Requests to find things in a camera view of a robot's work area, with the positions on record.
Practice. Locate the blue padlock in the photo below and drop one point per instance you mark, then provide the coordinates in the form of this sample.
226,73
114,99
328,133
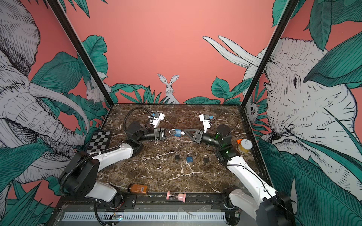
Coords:
178,133
189,158

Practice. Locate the amber brown bottle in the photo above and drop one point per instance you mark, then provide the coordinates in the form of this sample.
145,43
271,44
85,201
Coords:
138,189

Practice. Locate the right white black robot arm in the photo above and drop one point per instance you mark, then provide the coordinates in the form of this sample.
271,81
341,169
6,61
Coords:
264,204

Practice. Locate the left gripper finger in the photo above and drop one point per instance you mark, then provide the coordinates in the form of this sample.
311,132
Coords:
169,130
169,134

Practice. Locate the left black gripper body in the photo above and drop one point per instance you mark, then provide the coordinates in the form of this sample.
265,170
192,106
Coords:
155,136

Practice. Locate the black white checkerboard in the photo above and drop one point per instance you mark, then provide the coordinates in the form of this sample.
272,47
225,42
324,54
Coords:
100,140

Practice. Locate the black frame post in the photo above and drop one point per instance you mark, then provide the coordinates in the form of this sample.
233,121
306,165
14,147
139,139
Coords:
69,30
287,13

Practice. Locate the white perforated strip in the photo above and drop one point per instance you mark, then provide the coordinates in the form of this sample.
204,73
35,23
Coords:
145,216

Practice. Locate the black mounting rail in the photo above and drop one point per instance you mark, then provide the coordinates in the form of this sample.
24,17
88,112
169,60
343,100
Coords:
129,201

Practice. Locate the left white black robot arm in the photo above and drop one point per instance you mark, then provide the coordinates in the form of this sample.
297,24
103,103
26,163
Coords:
79,179

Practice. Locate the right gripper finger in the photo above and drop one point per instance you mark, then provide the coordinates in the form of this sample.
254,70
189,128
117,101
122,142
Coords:
191,136
190,131

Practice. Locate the pink hourglass timer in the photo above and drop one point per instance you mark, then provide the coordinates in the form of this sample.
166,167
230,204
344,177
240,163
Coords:
176,196

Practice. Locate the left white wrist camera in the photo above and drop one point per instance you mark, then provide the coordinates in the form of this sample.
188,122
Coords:
156,118

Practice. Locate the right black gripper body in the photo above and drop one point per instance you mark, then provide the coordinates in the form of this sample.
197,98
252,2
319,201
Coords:
211,140

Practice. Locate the left black frame post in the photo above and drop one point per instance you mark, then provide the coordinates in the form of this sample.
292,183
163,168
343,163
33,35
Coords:
69,30

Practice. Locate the right black frame post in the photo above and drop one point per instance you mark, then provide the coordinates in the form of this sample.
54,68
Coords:
287,13

